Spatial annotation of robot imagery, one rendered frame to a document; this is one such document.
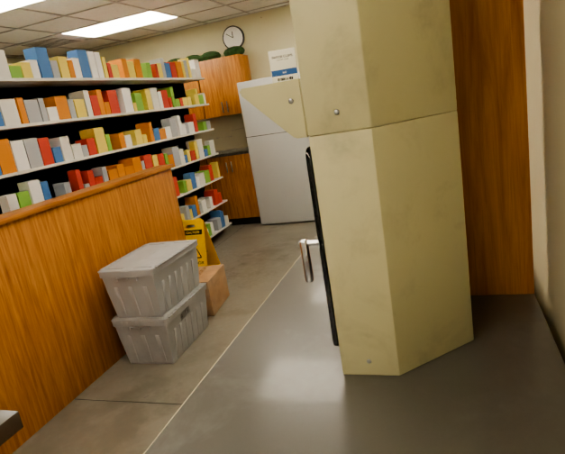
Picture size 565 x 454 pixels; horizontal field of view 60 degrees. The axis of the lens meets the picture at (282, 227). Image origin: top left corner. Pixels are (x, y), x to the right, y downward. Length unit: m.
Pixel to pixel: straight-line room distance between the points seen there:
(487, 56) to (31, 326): 2.56
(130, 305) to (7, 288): 0.74
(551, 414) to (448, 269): 0.30
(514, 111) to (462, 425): 0.69
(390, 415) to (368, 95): 0.54
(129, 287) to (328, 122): 2.47
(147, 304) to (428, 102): 2.52
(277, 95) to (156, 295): 2.35
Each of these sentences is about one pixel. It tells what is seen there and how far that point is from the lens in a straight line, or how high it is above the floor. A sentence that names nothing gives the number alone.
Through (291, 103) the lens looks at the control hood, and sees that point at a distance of 0.88.
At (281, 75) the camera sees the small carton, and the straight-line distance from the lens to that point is 0.97.
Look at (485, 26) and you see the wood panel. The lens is 1.22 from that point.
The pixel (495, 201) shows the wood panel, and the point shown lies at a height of 1.18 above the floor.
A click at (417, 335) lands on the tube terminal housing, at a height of 1.01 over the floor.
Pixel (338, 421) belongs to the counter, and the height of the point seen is 0.94.
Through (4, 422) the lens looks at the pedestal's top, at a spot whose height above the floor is 0.94.
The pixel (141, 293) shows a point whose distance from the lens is 3.16.
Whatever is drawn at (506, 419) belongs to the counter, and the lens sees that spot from 0.91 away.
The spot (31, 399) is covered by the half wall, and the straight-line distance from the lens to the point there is 3.07.
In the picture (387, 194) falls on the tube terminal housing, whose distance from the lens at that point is 0.88.
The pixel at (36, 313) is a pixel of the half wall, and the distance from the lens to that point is 3.04.
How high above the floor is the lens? 1.47
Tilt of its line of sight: 14 degrees down
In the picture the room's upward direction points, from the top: 9 degrees counter-clockwise
